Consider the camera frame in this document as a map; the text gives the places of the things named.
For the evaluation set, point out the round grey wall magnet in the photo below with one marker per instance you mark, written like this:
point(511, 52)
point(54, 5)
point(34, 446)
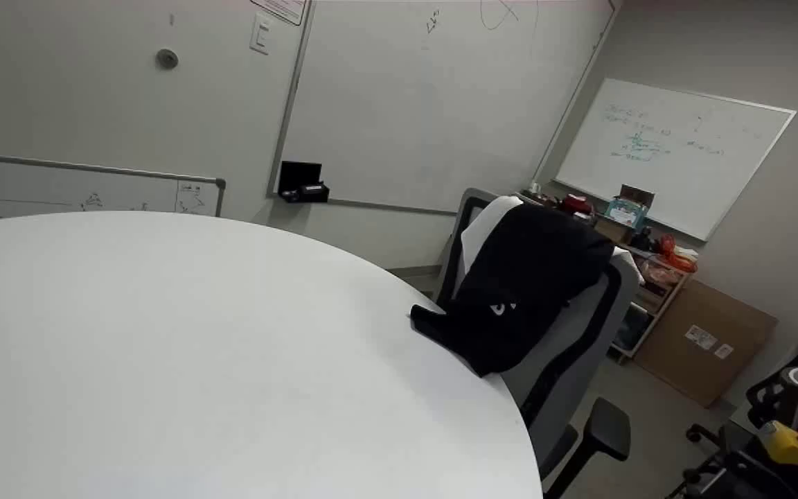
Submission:
point(167, 58)

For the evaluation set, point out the flat cardboard box with labels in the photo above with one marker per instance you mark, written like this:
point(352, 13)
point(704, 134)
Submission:
point(704, 341)

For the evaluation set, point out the large wall whiteboard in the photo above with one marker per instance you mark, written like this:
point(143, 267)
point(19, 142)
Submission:
point(435, 99)

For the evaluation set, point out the orange object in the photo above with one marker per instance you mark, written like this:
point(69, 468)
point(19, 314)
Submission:
point(676, 253)

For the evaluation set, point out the teal box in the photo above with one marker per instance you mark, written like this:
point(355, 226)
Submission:
point(623, 213)

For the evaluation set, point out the black marker holder box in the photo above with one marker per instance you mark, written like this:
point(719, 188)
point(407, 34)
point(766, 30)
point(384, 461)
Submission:
point(299, 181)

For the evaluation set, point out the black cloth garment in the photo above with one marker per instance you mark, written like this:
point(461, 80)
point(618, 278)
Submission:
point(519, 287)

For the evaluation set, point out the low whiteboard with metal frame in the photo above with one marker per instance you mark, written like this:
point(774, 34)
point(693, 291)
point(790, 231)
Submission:
point(68, 188)

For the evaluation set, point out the small framed whiteboard with writing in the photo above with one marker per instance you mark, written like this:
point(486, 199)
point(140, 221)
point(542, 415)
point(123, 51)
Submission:
point(676, 152)

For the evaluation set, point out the red object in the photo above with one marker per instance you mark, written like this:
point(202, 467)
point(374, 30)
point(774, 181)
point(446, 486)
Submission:
point(576, 202)

